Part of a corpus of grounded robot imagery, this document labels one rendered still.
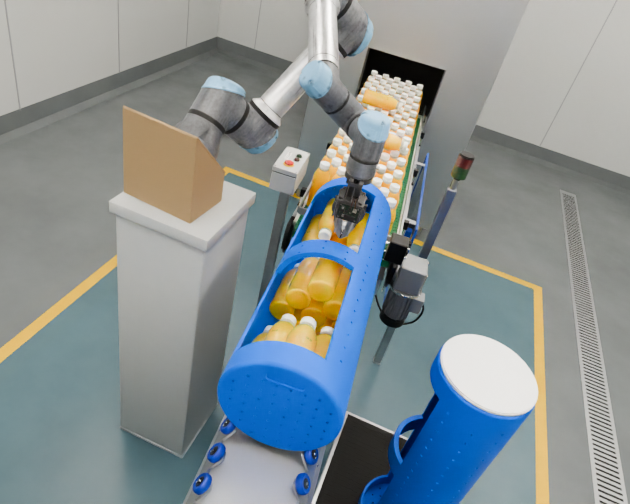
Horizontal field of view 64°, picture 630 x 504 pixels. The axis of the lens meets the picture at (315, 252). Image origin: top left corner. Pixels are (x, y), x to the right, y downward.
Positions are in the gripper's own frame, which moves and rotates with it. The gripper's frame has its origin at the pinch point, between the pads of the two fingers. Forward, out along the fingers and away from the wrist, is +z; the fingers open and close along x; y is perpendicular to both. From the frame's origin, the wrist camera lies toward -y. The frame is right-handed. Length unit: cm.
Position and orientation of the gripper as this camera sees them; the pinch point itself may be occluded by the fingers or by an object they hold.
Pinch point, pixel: (341, 232)
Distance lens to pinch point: 141.1
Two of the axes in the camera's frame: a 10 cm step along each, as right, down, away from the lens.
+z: -2.1, 7.8, 5.9
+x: 9.5, 3.1, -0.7
